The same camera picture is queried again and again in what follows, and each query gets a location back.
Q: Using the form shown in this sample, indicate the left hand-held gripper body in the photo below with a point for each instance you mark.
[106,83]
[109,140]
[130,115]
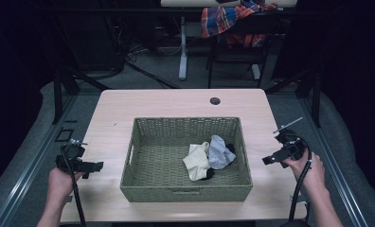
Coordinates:
[71,154]

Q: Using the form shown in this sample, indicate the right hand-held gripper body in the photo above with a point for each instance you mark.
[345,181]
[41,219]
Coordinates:
[290,143]

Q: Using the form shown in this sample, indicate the light blue sock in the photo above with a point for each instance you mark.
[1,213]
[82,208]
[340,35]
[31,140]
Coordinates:
[218,154]

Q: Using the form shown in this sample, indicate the green woven basket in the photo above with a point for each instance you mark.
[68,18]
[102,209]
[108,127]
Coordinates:
[157,170]

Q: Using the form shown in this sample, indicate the black sock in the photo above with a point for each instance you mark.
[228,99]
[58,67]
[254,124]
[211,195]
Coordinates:
[208,174]

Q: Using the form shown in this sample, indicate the cream sock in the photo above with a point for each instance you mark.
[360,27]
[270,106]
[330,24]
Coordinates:
[196,162]

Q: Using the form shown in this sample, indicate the person's right hand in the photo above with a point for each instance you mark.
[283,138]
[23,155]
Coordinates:
[310,171]

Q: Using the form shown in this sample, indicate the person's left hand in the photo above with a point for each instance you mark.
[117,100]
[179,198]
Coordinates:
[60,184]

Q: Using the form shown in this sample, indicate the light wooden table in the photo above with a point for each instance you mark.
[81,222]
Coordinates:
[113,126]

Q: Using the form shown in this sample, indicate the black metal stand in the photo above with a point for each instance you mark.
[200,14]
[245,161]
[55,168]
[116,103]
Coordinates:
[313,94]
[61,94]

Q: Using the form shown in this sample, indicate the black chair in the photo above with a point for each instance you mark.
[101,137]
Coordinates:
[239,53]

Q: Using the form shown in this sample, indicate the white desk leg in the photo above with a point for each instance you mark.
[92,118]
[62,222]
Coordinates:
[183,50]

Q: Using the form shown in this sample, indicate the plaid cloth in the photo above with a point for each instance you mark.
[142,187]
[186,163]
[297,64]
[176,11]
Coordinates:
[222,19]

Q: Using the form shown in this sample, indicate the silver floor rail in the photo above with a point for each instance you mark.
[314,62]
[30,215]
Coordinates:
[27,170]
[334,164]

